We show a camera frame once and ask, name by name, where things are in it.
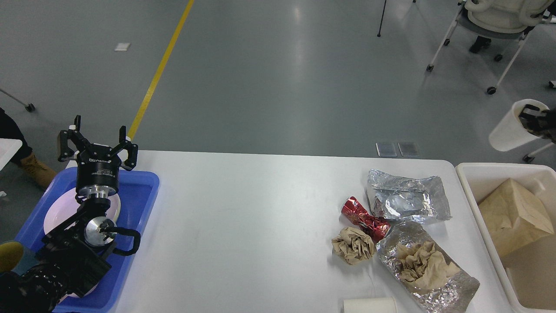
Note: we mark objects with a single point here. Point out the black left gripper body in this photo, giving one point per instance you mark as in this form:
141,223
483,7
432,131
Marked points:
97,174

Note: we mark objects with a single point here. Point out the beige plastic bin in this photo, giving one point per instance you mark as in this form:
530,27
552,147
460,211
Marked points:
527,275

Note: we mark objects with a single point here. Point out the white side table left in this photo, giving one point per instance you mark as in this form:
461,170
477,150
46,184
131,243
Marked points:
8,148

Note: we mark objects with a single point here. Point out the white office chair right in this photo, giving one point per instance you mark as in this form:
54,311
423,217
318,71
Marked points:
508,20

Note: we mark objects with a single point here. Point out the metal floor plate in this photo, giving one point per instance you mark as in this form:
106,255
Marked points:
408,149
386,149

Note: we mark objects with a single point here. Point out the brown paper ball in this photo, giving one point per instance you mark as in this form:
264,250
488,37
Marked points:
353,246

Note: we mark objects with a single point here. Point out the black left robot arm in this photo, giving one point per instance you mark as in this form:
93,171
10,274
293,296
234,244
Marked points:
74,255

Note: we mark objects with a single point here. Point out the teal mug yellow inside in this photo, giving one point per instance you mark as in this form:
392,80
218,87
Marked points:
11,253

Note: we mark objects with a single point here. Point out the metal floor plate right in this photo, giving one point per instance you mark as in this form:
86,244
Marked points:
408,149

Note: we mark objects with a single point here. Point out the red foil wrapper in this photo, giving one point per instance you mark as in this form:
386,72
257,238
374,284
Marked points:
376,227

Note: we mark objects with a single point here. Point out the white plastic spoon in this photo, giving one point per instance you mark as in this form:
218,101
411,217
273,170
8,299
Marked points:
509,133

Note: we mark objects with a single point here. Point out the metal floor plate left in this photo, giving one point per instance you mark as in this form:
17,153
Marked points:
386,149

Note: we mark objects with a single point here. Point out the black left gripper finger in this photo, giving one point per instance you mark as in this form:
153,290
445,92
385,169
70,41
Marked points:
125,144
72,145

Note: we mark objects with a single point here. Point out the white paper cup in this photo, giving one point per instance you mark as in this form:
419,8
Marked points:
370,305

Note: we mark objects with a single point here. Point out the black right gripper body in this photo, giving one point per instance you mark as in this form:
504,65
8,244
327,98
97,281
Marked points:
550,125

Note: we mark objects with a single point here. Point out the pink plate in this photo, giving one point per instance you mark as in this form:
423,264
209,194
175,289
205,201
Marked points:
66,205

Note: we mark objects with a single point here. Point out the aluminium foil sheet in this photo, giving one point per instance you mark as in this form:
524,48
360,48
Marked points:
401,198

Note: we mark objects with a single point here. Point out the brown paper bag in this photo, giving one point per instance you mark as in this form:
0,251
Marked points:
514,217

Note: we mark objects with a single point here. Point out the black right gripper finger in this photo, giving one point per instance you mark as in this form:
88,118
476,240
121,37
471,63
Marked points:
533,119

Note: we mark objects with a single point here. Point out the black tripod leg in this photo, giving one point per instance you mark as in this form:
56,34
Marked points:
379,32

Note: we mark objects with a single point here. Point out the white chair base left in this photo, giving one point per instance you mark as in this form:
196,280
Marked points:
30,107

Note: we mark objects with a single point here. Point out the brown boot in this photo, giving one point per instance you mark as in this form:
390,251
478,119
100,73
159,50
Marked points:
24,157

